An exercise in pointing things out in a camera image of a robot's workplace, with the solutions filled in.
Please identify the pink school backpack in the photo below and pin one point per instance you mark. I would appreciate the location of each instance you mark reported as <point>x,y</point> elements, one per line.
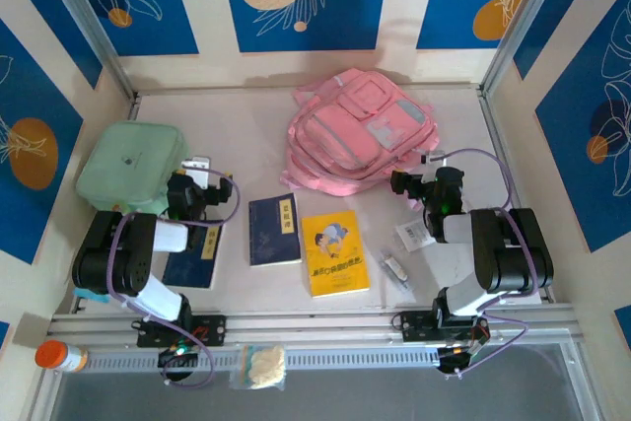
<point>345,135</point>

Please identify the mint green zip case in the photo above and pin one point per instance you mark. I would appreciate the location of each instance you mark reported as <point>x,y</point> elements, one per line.
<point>128,164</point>

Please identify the aluminium frame post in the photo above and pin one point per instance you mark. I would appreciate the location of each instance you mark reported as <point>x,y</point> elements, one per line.
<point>522,12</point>
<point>84,12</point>

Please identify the blue notebook with yellow label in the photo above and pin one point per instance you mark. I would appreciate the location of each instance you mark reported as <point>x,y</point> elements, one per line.
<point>273,238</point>
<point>189,268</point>

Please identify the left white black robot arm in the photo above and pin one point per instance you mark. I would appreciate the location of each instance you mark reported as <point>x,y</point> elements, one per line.
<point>113,263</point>

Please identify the small green bottle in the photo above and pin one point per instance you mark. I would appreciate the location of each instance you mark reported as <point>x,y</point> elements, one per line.
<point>118,206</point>

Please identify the orange lid bottle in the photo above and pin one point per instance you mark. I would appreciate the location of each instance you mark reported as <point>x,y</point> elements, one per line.
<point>61,357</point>

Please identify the small black control board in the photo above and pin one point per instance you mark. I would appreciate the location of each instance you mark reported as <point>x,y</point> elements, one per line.
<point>177,357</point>
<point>458,357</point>

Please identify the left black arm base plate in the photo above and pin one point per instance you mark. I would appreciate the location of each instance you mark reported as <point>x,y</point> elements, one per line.
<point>217,329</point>

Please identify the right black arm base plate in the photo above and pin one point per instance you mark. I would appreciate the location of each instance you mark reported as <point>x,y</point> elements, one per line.
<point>416,327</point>

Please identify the clear pen packet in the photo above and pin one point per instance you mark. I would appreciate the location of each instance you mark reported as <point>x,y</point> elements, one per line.
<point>397,270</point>

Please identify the aluminium side rail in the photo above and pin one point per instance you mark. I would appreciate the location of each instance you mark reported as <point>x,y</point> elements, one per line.
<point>134,108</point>
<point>490,120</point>

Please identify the light blue cloth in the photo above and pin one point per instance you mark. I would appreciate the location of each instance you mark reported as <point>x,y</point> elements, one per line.
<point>91,295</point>

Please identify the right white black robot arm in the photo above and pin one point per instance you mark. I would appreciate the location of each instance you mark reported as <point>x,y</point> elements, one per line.
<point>512,253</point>

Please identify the plastic bag with white contents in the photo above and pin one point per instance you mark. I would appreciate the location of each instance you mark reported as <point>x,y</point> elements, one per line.
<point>261,367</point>

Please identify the aluminium front rail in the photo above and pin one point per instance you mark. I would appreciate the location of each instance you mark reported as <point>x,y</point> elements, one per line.
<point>315,325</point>

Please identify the yellow illustrated book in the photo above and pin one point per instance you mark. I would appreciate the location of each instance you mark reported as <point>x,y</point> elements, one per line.
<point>335,253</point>

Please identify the clear packet with barcode label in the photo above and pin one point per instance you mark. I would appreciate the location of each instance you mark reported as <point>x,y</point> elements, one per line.
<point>411,236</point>

